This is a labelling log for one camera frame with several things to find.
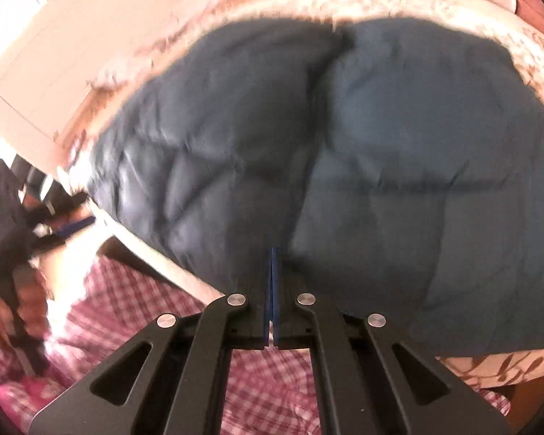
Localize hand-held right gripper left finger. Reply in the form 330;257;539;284
27;247;273;435

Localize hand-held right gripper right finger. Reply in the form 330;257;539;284
272;247;513;435

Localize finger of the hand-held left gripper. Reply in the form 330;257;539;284
29;215;96;254

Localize dark teal quilted jacket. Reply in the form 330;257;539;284
86;17;544;356

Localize person's left hand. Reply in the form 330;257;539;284
0;272;50;345

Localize pink plaid pants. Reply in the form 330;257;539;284
0;254;513;435

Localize white panelled door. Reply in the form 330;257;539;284
0;0;227;177

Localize pink cloth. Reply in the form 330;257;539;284
0;378;69;427

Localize floral bed sheet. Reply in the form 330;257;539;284
57;0;544;390

